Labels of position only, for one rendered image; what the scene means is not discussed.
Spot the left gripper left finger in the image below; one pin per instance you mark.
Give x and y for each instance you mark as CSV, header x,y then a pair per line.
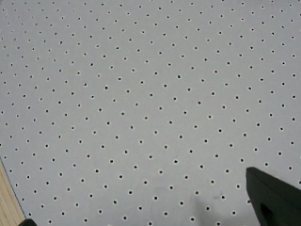
x,y
28,222

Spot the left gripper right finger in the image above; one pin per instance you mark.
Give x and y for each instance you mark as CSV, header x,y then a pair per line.
x,y
275,202

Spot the grey base plate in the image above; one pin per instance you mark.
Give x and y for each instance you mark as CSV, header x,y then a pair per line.
x,y
147,112

